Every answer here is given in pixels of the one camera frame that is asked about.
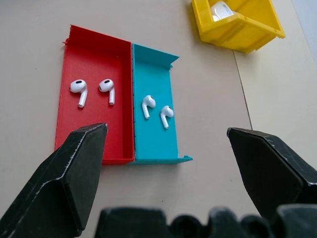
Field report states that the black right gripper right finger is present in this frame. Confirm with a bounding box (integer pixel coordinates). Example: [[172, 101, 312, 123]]
[[227, 127, 317, 219]]

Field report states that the red plastic tray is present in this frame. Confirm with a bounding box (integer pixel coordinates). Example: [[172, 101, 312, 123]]
[[54, 24, 136, 166]]

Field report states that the white earbud charging case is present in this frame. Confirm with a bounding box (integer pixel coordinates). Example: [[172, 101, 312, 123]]
[[210, 0, 235, 22]]

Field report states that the white earbud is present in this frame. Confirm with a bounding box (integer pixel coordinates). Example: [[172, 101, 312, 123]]
[[98, 78, 116, 106], [159, 105, 174, 130], [141, 95, 157, 120], [69, 79, 89, 109]]

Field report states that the blue plastic tray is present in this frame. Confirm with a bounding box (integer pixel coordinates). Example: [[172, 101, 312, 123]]
[[128, 43, 194, 166]]

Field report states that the yellow plastic bin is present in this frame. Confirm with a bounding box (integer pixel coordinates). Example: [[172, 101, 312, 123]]
[[191, 0, 286, 55]]

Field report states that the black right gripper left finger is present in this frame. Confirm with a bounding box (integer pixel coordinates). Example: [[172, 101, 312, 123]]
[[0, 122, 108, 238]]

